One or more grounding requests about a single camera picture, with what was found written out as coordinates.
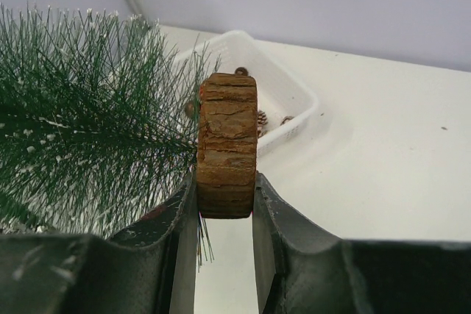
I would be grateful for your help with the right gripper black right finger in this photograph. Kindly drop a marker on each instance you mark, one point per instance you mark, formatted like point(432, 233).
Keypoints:
point(302, 268)

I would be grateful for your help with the brown pine cone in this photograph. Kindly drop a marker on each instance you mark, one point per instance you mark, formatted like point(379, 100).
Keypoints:
point(262, 118)

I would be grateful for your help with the small green christmas tree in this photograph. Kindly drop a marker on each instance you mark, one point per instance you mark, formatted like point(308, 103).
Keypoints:
point(100, 123)

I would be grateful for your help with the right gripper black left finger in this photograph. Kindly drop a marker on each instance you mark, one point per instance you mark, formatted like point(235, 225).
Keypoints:
point(147, 267)

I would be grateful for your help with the white plastic basket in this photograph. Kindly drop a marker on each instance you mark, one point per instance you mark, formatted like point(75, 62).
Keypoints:
point(288, 103)

